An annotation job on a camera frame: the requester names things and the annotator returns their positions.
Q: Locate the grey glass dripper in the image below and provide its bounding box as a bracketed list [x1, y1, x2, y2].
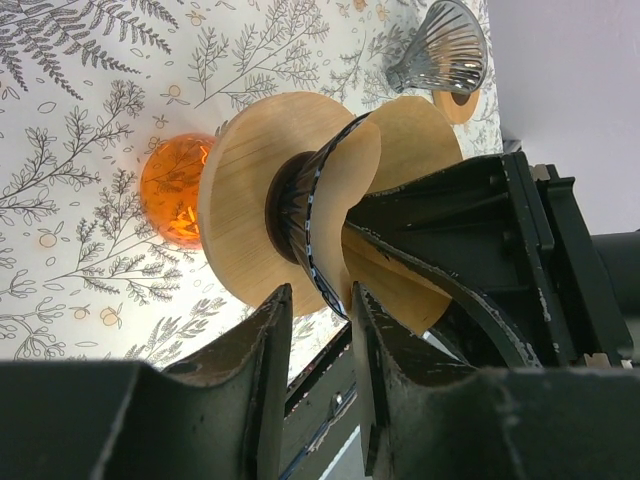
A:
[385, 1, 488, 95]

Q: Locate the brown paper coffee filter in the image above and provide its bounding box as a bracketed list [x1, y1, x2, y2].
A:
[314, 95, 464, 334]

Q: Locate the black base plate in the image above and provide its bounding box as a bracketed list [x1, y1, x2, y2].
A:
[278, 324, 359, 479]

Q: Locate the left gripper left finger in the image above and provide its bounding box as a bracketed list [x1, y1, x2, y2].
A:
[162, 284, 292, 479]

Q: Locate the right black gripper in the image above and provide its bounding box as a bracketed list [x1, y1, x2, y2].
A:
[347, 152, 639, 367]

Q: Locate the wooden ring dripper stand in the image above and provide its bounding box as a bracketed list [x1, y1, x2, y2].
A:
[197, 92, 355, 316]

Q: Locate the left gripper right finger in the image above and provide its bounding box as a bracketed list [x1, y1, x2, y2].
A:
[351, 282, 476, 476]

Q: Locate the orange glass carafe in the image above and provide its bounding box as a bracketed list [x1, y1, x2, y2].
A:
[140, 133, 216, 250]

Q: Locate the blue glass dripper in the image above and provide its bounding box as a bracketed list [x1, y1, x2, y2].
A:
[265, 115, 381, 319]

